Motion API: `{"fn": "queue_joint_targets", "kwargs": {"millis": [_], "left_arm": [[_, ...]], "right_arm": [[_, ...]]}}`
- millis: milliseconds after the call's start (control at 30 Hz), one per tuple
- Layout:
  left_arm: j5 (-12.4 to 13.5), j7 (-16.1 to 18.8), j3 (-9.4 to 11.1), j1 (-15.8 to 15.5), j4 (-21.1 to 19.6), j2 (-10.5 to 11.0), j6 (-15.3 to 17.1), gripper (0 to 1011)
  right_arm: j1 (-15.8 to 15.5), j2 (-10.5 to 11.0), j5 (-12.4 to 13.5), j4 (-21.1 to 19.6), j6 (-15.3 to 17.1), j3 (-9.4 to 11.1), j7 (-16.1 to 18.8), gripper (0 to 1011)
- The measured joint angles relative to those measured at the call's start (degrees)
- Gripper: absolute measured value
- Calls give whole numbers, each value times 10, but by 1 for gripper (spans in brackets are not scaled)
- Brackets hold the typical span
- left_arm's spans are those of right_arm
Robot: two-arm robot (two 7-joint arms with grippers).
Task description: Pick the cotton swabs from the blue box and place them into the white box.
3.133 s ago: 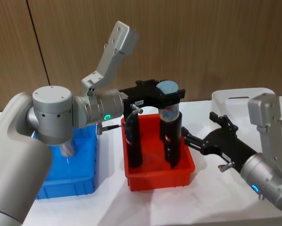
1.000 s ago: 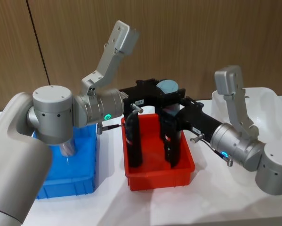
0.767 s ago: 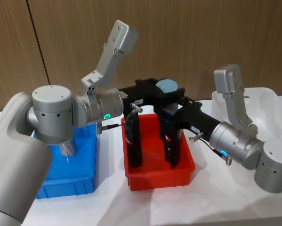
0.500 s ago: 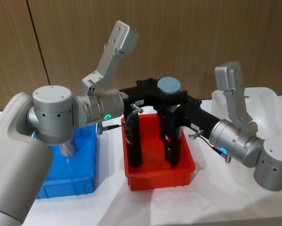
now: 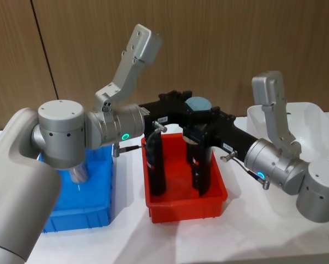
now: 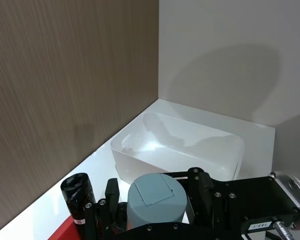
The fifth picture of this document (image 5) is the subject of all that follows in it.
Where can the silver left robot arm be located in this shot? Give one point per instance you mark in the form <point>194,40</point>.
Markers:
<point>60,123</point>

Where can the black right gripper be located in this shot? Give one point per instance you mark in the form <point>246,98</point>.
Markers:
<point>233,137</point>

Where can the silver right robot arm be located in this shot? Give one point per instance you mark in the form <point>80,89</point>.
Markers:
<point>318,187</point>

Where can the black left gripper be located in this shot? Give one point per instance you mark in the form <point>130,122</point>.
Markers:
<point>164,111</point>

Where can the black plastic bag roll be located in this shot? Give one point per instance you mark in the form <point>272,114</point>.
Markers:
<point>198,105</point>
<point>156,170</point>

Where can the white table cloth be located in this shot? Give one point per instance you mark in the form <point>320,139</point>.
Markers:
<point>235,233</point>

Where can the white plastic bin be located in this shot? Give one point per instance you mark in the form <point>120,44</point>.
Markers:
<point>309,121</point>

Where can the blue plastic bin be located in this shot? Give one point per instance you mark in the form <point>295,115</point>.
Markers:
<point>98,178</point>

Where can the red plastic bin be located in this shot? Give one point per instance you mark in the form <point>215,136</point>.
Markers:
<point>180,211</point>

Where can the clear plastic cup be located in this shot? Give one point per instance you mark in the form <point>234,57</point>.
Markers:
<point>80,174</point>

